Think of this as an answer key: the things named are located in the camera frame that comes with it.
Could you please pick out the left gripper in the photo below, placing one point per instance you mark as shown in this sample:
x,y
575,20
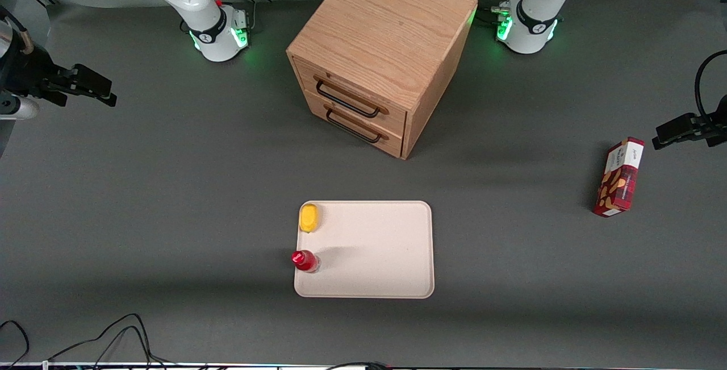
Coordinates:
x,y
717,129

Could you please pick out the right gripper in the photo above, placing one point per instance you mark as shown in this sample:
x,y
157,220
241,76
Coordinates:
x,y
25,71

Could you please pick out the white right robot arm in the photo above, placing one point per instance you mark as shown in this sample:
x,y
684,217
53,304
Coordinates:
x,y
199,0

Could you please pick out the oak wooden drawer cabinet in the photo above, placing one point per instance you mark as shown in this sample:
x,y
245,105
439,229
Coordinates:
x,y
392,34

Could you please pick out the red snack box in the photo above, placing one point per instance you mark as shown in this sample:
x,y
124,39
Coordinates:
x,y
619,179

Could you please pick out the yellow plastic bottle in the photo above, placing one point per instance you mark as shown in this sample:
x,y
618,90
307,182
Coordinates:
x,y
309,217

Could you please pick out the red plastic bottle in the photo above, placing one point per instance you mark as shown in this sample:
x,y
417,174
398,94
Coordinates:
x,y
304,260

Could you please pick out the beige plastic tray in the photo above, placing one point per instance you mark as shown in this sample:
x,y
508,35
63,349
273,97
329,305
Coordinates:
x,y
380,250

